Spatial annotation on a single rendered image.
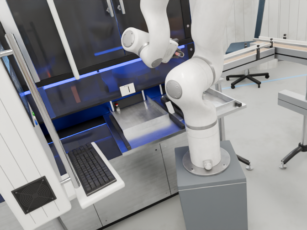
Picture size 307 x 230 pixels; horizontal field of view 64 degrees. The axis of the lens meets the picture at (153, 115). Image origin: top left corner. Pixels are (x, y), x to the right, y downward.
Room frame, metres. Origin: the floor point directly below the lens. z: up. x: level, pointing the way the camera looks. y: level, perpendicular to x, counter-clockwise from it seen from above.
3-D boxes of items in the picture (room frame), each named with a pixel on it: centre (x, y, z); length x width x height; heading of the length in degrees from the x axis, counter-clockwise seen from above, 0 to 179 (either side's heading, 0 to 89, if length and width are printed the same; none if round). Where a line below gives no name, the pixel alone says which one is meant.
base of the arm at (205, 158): (0.79, -0.17, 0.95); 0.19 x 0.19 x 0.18
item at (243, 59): (1.78, -0.68, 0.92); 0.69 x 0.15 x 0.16; 106
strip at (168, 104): (1.19, -0.11, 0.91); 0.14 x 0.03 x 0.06; 16
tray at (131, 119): (1.29, 0.09, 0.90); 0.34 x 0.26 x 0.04; 16
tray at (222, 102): (1.28, -0.27, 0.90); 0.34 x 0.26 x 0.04; 16
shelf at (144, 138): (1.27, -0.09, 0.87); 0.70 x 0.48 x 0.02; 106
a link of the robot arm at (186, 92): (0.77, -0.14, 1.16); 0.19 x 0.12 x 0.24; 131
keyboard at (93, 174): (1.00, 0.36, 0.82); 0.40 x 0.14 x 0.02; 24
